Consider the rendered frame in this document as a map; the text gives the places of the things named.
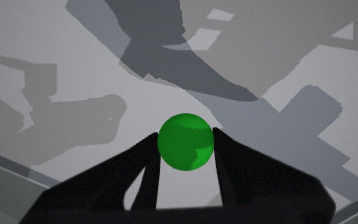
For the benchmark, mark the grey table edge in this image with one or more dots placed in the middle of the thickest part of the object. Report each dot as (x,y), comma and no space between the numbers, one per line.
(28,174)

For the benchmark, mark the green ball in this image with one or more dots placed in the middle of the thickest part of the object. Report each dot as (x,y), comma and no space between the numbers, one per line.
(185,142)

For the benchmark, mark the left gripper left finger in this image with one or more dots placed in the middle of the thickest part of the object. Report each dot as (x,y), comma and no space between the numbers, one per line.
(103,186)

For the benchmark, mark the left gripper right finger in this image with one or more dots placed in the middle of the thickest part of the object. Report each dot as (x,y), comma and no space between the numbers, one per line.
(259,179)

